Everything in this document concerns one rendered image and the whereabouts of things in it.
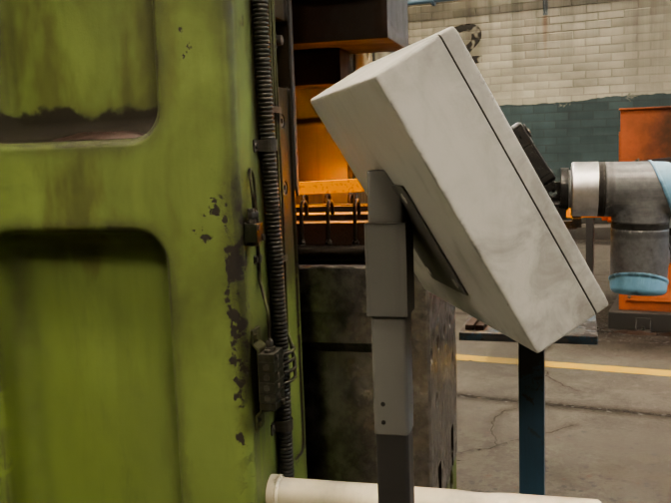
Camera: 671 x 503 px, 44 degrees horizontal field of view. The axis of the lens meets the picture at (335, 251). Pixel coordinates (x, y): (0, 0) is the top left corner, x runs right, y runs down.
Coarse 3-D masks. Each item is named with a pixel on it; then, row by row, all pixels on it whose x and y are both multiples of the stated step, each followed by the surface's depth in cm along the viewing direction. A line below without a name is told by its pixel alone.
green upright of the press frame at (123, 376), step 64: (0, 0) 115; (64, 0) 113; (128, 0) 111; (192, 0) 103; (0, 64) 116; (64, 64) 115; (128, 64) 112; (192, 64) 104; (0, 128) 116; (64, 128) 115; (128, 128) 113; (192, 128) 105; (256, 128) 111; (0, 192) 113; (64, 192) 111; (128, 192) 108; (192, 192) 106; (0, 256) 118; (64, 256) 118; (128, 256) 116; (192, 256) 107; (0, 320) 118; (64, 320) 120; (128, 320) 117; (192, 320) 109; (256, 320) 111; (0, 384) 118; (64, 384) 121; (128, 384) 119; (192, 384) 110; (256, 384) 111; (0, 448) 119; (64, 448) 123; (128, 448) 120; (192, 448) 111; (256, 448) 111
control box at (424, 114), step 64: (384, 64) 72; (448, 64) 67; (384, 128) 73; (448, 128) 68; (448, 192) 68; (512, 192) 69; (448, 256) 80; (512, 256) 70; (576, 256) 71; (512, 320) 72; (576, 320) 72
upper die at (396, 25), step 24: (312, 0) 131; (336, 0) 130; (360, 0) 129; (384, 0) 128; (312, 24) 131; (336, 24) 130; (360, 24) 129; (384, 24) 128; (312, 48) 139; (360, 48) 141; (384, 48) 143
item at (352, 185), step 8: (304, 184) 146; (312, 184) 146; (320, 184) 146; (328, 184) 145; (336, 184) 145; (344, 184) 144; (352, 184) 144; (304, 192) 146; (312, 192) 146; (320, 192) 146; (328, 192) 145; (336, 192) 145; (344, 192) 145
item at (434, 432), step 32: (320, 288) 133; (352, 288) 132; (416, 288) 129; (320, 320) 135; (352, 320) 133; (416, 320) 130; (448, 320) 155; (320, 352) 138; (352, 352) 136; (416, 352) 130; (448, 352) 155; (320, 384) 139; (352, 384) 137; (416, 384) 131; (448, 384) 155; (320, 416) 139; (352, 416) 138; (416, 416) 132; (448, 416) 155; (320, 448) 140; (352, 448) 139; (416, 448) 133; (448, 448) 155; (352, 480) 140; (416, 480) 133; (448, 480) 155
